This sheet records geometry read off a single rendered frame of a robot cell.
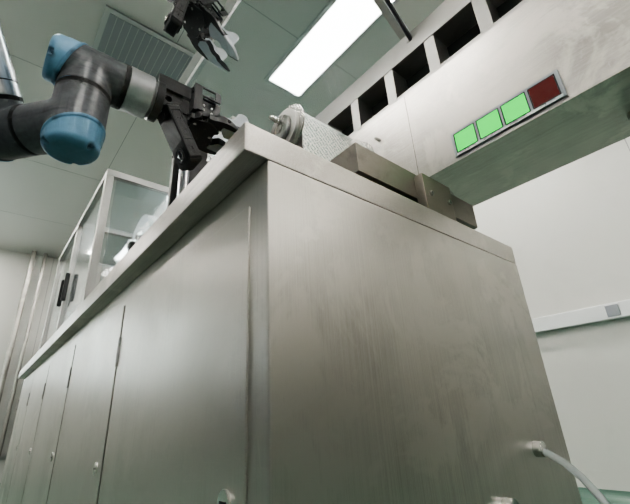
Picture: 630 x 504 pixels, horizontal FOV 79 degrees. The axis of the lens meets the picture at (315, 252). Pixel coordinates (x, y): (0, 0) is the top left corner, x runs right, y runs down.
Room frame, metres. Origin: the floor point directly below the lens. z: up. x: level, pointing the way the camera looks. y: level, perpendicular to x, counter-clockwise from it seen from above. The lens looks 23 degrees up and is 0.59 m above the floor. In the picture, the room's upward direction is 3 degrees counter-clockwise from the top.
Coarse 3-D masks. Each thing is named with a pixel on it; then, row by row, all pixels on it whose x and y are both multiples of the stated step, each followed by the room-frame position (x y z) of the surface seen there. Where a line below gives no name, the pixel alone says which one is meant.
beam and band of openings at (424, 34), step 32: (448, 0) 0.73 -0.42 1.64; (480, 0) 0.68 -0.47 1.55; (512, 0) 0.68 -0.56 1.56; (416, 32) 0.81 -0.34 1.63; (448, 32) 0.78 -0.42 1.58; (480, 32) 0.75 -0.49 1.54; (384, 64) 0.91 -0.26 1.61; (416, 64) 0.88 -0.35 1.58; (352, 96) 1.02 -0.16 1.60; (384, 96) 1.01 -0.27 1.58; (352, 128) 1.13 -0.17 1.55
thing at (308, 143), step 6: (306, 138) 0.74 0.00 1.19; (312, 138) 0.75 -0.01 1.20; (306, 144) 0.74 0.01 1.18; (312, 144) 0.75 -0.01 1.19; (318, 144) 0.76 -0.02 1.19; (324, 144) 0.78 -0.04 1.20; (312, 150) 0.75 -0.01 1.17; (318, 150) 0.76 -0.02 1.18; (324, 150) 0.77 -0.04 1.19; (330, 150) 0.79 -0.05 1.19; (336, 150) 0.80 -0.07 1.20; (324, 156) 0.77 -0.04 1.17; (330, 156) 0.79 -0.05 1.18
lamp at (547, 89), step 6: (552, 78) 0.60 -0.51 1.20; (540, 84) 0.62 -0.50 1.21; (546, 84) 0.61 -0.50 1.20; (552, 84) 0.61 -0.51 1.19; (528, 90) 0.64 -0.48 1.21; (534, 90) 0.63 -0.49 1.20; (540, 90) 0.62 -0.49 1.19; (546, 90) 0.62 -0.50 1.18; (552, 90) 0.61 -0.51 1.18; (558, 90) 0.60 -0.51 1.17; (534, 96) 0.63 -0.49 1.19; (540, 96) 0.63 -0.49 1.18; (546, 96) 0.62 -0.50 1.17; (552, 96) 0.61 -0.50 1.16; (534, 102) 0.64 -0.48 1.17; (540, 102) 0.63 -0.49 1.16
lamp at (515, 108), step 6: (522, 96) 0.65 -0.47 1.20; (510, 102) 0.67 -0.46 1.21; (516, 102) 0.66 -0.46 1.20; (522, 102) 0.65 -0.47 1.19; (504, 108) 0.68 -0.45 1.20; (510, 108) 0.67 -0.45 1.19; (516, 108) 0.66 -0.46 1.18; (522, 108) 0.66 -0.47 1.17; (528, 108) 0.65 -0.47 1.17; (504, 114) 0.68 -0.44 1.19; (510, 114) 0.68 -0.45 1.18; (516, 114) 0.67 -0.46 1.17; (522, 114) 0.66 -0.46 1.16; (510, 120) 0.68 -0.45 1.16
